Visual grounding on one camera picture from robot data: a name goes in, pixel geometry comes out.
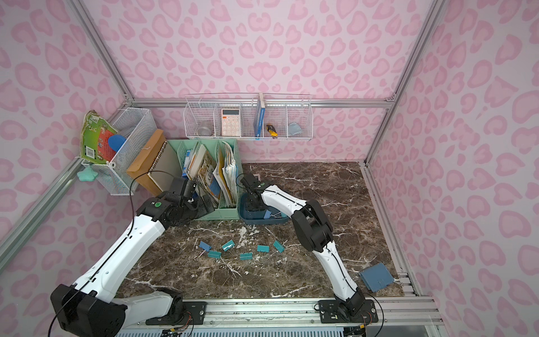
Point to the clear tape roll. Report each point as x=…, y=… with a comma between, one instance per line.
x=204, y=131

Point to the white wire wall basket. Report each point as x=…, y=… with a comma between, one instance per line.
x=281, y=110

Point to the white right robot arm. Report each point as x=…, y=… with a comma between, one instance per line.
x=315, y=233

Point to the mint star hook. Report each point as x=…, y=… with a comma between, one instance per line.
x=87, y=174

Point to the white mesh side basket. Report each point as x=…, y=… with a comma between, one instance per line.
x=113, y=175

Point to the grey spiral notebook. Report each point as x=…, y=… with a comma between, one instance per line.
x=165, y=168

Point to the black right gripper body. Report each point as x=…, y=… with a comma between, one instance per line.
x=254, y=201

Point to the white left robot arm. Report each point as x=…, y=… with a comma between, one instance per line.
x=90, y=306

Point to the teal binder clip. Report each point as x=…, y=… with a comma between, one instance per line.
x=263, y=249
x=279, y=247
x=228, y=245
x=246, y=256
x=214, y=254

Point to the dark teal storage box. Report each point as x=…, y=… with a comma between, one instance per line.
x=255, y=218

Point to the blue binder clip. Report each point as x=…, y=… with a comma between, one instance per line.
x=206, y=248
x=272, y=215

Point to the light blue cup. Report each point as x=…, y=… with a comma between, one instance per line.
x=294, y=129

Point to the blue round disc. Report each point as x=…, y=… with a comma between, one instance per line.
x=116, y=142

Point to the yellow black small tool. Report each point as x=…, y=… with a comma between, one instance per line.
x=272, y=131

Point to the green file organizer rack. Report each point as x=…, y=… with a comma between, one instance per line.
x=184, y=148

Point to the blue book in basket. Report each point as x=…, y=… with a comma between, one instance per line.
x=259, y=116

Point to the blue grey notebook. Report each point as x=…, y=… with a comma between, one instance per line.
x=376, y=277

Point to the yellow cover magazine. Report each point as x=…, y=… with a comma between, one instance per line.
x=200, y=169

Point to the white papers stack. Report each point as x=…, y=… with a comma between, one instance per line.
x=226, y=172

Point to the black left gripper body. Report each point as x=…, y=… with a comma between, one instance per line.
x=196, y=201

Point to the white orange calculator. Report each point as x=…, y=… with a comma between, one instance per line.
x=231, y=122

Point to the brown cardboard folder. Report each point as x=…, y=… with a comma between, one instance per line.
x=145, y=160

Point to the green packaged card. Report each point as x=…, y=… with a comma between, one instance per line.
x=95, y=134

